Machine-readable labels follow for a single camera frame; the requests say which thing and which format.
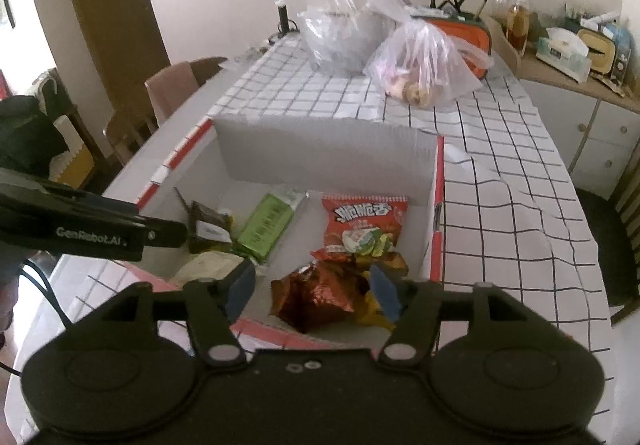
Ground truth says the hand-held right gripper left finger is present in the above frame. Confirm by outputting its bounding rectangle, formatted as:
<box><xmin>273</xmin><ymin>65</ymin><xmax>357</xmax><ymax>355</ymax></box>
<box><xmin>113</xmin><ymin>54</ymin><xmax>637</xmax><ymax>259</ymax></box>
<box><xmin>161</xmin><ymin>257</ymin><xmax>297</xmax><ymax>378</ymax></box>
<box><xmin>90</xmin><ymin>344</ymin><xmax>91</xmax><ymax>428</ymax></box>
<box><xmin>100</xmin><ymin>257</ymin><xmax>258</xmax><ymax>368</ymax></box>

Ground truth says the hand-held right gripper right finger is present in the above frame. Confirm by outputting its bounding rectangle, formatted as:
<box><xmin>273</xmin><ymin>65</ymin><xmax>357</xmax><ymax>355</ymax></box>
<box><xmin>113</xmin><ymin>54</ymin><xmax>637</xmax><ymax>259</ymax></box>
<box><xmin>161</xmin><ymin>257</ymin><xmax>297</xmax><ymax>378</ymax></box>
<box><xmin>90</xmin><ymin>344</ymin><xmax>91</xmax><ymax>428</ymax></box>
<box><xmin>369</xmin><ymin>261</ymin><xmax>534</xmax><ymax>368</ymax></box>

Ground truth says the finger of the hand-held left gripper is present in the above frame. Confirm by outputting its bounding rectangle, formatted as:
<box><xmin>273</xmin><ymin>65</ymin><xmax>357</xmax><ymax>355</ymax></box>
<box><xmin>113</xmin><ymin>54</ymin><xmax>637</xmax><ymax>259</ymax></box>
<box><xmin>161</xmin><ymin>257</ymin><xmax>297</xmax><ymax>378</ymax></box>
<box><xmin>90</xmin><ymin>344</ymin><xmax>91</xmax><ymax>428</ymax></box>
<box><xmin>141</xmin><ymin>216</ymin><xmax>189</xmax><ymax>249</ymax></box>

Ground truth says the yellow snack packet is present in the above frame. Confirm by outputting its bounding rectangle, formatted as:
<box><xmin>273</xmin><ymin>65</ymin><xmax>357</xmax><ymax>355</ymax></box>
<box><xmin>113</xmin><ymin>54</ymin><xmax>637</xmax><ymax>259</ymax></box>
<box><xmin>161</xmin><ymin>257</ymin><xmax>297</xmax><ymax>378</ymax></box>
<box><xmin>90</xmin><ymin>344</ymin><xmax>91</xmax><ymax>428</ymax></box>
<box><xmin>350</xmin><ymin>252</ymin><xmax>410</xmax><ymax>327</ymax></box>

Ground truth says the cream white snack packet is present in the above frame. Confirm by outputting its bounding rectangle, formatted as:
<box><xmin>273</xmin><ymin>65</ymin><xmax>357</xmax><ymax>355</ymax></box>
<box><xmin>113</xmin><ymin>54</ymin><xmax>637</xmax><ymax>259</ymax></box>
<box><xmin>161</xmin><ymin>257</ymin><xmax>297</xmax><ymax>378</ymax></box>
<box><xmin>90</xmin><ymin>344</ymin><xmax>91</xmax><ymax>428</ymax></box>
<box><xmin>172</xmin><ymin>250</ymin><xmax>242</xmax><ymax>289</ymax></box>

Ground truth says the dark brown snack packet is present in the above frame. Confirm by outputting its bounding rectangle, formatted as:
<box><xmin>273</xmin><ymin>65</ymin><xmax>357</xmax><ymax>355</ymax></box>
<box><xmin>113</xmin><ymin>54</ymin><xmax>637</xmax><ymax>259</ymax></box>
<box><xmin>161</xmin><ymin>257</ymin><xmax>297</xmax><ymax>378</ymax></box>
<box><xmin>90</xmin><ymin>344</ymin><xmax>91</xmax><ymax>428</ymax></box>
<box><xmin>186</xmin><ymin>202</ymin><xmax>234</xmax><ymax>254</ymax></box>

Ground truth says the green snack packet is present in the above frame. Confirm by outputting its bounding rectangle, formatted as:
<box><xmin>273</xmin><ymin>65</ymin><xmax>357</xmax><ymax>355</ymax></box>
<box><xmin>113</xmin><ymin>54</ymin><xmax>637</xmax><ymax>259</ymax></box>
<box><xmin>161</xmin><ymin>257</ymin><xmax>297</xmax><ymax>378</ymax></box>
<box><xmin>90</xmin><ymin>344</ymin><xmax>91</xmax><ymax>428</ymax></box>
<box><xmin>237</xmin><ymin>190</ymin><xmax>309</xmax><ymax>267</ymax></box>

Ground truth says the red chip packet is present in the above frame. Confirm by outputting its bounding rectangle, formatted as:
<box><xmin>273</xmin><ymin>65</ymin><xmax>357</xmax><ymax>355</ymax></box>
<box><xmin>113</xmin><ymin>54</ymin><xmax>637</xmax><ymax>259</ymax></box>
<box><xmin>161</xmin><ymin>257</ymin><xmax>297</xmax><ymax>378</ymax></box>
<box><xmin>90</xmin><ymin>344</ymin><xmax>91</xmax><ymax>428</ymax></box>
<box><xmin>311</xmin><ymin>194</ymin><xmax>409</xmax><ymax>267</ymax></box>

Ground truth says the copper foil snack packet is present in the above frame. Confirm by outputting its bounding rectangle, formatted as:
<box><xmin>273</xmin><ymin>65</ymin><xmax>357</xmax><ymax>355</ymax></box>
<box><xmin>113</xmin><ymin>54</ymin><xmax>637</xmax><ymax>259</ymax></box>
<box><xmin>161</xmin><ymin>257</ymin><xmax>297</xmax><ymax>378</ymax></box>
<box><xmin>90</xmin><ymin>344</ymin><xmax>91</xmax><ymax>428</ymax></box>
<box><xmin>270</xmin><ymin>262</ymin><xmax>372</xmax><ymax>332</ymax></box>

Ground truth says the red cardboard box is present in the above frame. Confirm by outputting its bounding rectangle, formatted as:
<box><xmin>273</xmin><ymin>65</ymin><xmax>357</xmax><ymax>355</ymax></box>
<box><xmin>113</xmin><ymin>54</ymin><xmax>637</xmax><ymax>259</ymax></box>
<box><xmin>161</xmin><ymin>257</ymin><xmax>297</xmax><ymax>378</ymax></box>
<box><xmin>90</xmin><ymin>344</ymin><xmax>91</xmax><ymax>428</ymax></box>
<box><xmin>137</xmin><ymin>114</ymin><xmax>446</xmax><ymax>351</ymax></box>

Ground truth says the yellow box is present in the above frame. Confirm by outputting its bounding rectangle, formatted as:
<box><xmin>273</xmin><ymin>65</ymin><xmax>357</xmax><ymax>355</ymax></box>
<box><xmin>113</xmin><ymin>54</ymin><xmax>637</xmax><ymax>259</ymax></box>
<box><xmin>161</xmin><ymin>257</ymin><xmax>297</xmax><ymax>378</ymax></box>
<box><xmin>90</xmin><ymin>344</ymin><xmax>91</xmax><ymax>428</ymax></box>
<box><xmin>50</xmin><ymin>145</ymin><xmax>93</xmax><ymax>188</ymax></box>

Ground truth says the black bag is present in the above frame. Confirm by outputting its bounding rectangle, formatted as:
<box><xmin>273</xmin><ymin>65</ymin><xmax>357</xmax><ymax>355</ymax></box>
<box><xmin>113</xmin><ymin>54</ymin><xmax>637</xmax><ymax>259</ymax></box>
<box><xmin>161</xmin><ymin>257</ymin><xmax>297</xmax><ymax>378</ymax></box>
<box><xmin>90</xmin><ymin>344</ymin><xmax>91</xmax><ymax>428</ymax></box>
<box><xmin>0</xmin><ymin>95</ymin><xmax>68</xmax><ymax>171</ymax></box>

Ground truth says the wooden chair with pink cloth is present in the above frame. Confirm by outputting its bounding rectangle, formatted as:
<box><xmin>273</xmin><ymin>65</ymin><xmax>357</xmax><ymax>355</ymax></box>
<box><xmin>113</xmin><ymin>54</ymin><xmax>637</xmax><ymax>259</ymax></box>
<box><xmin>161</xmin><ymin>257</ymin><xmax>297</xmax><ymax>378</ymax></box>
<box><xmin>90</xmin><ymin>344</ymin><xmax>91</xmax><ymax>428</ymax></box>
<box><xmin>104</xmin><ymin>56</ymin><xmax>228</xmax><ymax>166</ymax></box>

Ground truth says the white checked tablecloth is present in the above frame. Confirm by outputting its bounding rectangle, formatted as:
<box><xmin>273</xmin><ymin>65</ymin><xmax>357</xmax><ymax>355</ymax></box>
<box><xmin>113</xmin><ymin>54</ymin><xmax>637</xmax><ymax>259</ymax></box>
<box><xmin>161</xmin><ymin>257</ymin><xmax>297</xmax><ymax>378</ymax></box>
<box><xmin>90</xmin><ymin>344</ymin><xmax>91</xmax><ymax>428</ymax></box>
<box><xmin>72</xmin><ymin>32</ymin><xmax>616</xmax><ymax>418</ymax></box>

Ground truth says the pink cloth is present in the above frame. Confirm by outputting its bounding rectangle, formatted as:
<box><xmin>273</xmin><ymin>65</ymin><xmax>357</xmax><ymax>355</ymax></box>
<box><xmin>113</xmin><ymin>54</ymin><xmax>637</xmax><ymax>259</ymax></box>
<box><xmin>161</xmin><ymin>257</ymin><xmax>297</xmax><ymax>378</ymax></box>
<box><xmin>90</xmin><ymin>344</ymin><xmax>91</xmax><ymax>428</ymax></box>
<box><xmin>145</xmin><ymin>61</ymin><xmax>197</xmax><ymax>126</ymax></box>

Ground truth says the brown wooden door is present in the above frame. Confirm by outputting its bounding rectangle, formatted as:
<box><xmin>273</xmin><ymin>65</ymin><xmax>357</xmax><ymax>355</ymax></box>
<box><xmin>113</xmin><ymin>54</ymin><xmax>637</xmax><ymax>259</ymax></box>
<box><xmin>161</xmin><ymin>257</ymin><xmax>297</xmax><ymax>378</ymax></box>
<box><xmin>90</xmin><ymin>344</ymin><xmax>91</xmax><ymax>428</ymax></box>
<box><xmin>62</xmin><ymin>0</ymin><xmax>171</xmax><ymax>76</ymax></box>

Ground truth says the small clear plastic bag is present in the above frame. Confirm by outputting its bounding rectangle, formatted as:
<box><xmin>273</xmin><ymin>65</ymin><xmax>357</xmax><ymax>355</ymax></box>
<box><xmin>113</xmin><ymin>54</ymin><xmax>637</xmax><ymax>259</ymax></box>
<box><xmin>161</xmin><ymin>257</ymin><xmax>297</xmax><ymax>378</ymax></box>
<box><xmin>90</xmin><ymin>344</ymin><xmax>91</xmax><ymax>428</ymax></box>
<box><xmin>364</xmin><ymin>20</ymin><xmax>496</xmax><ymax>107</ymax></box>

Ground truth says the wooden chair with dark seat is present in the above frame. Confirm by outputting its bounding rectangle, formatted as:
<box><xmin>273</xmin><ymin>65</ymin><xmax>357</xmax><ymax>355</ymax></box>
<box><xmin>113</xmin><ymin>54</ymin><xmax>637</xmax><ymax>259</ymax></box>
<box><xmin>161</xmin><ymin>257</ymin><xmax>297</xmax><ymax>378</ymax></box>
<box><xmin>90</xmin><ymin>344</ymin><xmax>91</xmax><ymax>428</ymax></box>
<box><xmin>575</xmin><ymin>160</ymin><xmax>640</xmax><ymax>326</ymax></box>

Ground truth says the white sideboard cabinet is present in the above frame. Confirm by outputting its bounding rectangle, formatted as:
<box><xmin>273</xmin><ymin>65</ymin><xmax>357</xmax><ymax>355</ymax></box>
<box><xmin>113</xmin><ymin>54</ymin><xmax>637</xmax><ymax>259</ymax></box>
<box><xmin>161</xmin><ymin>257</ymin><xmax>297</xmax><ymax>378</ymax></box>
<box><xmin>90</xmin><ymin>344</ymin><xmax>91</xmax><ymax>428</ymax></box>
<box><xmin>515</xmin><ymin>55</ymin><xmax>640</xmax><ymax>201</ymax></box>

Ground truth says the large clear plastic bag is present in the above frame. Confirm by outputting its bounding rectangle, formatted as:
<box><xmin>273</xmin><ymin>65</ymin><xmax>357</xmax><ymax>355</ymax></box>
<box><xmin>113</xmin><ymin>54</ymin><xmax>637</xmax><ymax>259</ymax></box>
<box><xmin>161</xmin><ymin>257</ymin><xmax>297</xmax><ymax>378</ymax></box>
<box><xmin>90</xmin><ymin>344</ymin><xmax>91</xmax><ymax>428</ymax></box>
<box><xmin>298</xmin><ymin>0</ymin><xmax>426</xmax><ymax>76</ymax></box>

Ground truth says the orange lidded container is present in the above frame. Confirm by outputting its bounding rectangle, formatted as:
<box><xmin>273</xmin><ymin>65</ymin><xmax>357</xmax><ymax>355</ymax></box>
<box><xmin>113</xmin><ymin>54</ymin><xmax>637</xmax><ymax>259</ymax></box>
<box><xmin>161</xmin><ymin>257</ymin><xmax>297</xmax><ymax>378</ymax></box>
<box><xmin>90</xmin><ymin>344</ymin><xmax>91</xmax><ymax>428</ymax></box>
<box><xmin>411</xmin><ymin>10</ymin><xmax>493</xmax><ymax>78</ymax></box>

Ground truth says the black pen holder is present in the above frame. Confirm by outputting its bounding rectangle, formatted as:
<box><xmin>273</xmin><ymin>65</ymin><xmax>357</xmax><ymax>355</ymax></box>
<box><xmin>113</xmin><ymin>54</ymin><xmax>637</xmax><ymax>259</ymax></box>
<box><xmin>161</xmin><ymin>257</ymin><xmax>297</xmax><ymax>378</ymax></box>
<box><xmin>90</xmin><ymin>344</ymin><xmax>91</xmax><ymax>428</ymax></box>
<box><xmin>430</xmin><ymin>0</ymin><xmax>468</xmax><ymax>19</ymax></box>

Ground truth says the amber glass bottle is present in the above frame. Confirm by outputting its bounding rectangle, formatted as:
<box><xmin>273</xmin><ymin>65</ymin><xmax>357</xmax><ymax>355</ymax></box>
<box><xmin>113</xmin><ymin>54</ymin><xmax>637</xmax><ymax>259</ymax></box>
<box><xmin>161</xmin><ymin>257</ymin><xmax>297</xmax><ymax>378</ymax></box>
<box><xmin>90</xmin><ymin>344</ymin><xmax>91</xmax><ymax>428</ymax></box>
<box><xmin>506</xmin><ymin>0</ymin><xmax>531</xmax><ymax>57</ymax></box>

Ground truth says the green tissue box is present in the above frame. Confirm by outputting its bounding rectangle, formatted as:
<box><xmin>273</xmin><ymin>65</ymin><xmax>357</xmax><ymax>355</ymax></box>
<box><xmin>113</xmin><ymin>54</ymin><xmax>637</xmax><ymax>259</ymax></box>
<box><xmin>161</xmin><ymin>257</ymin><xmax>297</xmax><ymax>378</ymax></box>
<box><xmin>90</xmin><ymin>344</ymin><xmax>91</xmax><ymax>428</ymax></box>
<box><xmin>537</xmin><ymin>28</ymin><xmax>593</xmax><ymax>76</ymax></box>

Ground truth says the tan tissue holder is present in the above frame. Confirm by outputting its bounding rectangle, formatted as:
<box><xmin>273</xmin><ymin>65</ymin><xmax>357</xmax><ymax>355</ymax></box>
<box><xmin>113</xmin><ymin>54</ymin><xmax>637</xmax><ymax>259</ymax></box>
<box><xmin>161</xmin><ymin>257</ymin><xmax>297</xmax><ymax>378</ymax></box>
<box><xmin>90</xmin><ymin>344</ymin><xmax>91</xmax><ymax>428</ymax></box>
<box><xmin>577</xmin><ymin>28</ymin><xmax>621</xmax><ymax>73</ymax></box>

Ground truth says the light blue packet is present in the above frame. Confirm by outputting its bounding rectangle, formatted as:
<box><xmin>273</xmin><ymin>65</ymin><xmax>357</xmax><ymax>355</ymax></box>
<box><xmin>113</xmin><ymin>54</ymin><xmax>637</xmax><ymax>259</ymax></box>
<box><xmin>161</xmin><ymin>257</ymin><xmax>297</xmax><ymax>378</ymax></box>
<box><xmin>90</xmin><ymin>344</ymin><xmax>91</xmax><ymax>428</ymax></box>
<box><xmin>602</xmin><ymin>20</ymin><xmax>633</xmax><ymax>78</ymax></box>

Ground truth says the black cable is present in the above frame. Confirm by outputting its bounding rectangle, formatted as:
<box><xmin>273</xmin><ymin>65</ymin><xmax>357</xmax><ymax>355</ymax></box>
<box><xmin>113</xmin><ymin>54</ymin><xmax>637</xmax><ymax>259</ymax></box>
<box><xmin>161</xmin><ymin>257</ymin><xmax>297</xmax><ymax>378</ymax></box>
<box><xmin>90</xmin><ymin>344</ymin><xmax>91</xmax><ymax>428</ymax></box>
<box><xmin>19</xmin><ymin>259</ymin><xmax>72</xmax><ymax>327</ymax></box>

